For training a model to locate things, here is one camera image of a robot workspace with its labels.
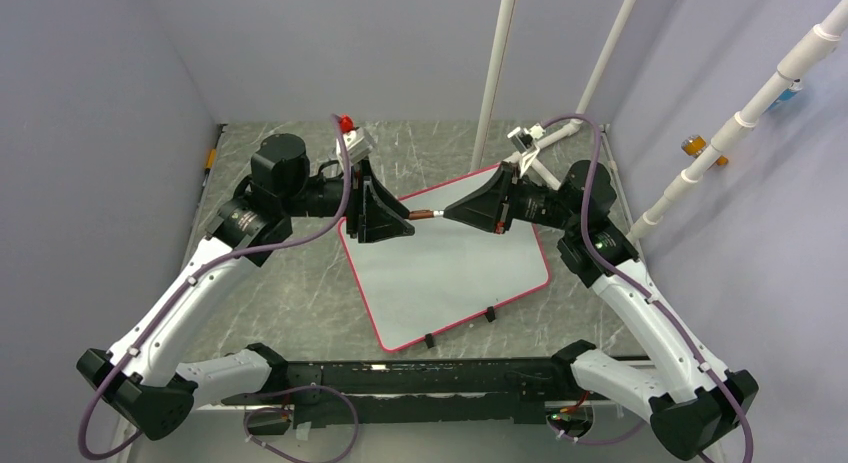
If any white PVC pipe right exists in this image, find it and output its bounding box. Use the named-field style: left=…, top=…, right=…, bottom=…
left=627, top=0, right=847, bottom=243

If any pink framed whiteboard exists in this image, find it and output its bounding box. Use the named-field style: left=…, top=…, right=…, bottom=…
left=337, top=164, right=553, bottom=353

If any blue wall clip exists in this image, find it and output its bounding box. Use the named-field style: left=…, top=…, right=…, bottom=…
left=767, top=79, right=803, bottom=111

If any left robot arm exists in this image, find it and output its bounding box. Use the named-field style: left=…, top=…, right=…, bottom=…
left=77, top=128, right=414, bottom=440

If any brown marker cap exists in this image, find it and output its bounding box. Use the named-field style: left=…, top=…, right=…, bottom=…
left=408, top=210, right=434, bottom=220

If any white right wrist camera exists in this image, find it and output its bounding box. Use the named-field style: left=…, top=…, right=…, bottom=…
left=507, top=124, right=545, bottom=177

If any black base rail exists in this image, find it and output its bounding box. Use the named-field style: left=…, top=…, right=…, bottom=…
left=223, top=358, right=594, bottom=437

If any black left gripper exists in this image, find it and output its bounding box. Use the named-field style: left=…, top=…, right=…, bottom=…
left=283, top=156, right=415, bottom=243

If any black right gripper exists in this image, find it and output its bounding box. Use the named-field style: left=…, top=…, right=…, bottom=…
left=443, top=162, right=579, bottom=235

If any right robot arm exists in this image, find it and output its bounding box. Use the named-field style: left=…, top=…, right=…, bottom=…
left=443, top=160, right=759, bottom=461

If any orange wall knob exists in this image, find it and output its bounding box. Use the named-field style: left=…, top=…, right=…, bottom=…
left=681, top=135, right=729, bottom=167

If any yellow black screwdriver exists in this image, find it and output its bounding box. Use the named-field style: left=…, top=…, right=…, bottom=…
left=202, top=124, right=225, bottom=188

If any white PVC pipe frame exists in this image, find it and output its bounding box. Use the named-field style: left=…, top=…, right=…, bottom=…
left=468, top=0, right=645, bottom=253

